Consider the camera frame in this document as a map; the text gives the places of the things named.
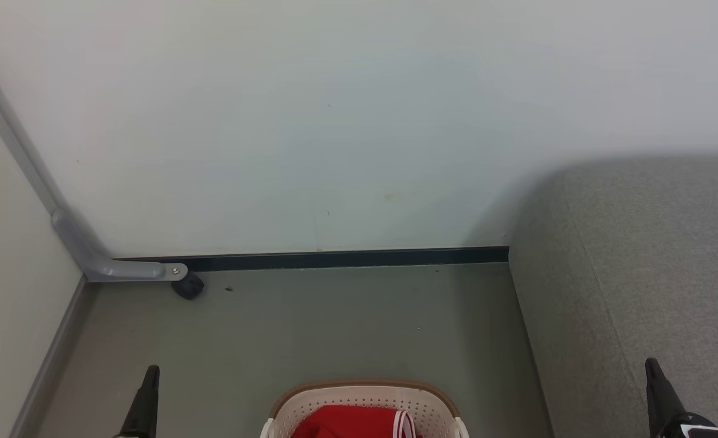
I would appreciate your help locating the black caster wheel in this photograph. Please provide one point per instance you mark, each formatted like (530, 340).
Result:
(188, 287)

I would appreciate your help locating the grey floor skirting strip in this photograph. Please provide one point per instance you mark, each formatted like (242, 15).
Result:
(48, 371)

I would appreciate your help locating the black baseboard strip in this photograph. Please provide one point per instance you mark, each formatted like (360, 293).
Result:
(334, 260)

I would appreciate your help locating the grey metal frame leg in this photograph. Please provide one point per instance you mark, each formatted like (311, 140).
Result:
(91, 258)

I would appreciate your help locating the grey fabric sofa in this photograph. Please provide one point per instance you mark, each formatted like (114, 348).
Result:
(638, 274)

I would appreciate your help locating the cream perforated laundry basket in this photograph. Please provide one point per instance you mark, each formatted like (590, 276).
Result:
(365, 398)

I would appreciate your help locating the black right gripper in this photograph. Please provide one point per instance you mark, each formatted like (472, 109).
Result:
(693, 427)

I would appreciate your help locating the plain red garment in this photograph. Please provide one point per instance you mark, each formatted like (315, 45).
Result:
(340, 424)

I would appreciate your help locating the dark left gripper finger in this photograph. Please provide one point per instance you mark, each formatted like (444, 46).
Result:
(144, 404)

